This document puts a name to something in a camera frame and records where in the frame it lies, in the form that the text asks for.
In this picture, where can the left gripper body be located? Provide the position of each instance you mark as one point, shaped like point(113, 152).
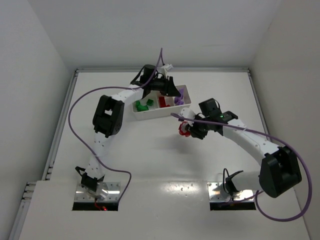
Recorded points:
point(165, 86)

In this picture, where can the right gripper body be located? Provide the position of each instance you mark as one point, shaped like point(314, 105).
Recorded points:
point(194, 129)

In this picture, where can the purple lego brick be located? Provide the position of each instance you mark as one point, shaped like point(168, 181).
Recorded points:
point(179, 100)

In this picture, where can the santa lego stack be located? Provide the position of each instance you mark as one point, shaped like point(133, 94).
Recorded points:
point(184, 129)

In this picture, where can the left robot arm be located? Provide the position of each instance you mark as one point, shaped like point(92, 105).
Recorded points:
point(108, 118)

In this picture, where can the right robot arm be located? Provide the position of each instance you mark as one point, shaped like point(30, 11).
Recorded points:
point(279, 167)

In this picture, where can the white divided container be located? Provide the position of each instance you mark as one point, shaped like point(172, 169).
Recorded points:
point(155, 105)

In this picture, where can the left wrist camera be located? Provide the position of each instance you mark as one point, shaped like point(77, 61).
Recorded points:
point(165, 69)

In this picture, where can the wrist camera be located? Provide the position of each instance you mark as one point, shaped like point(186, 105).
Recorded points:
point(165, 69)
point(187, 113)

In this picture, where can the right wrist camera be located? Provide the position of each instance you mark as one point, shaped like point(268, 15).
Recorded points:
point(187, 113)

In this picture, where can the left base plate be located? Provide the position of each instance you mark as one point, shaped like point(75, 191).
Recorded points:
point(106, 192)

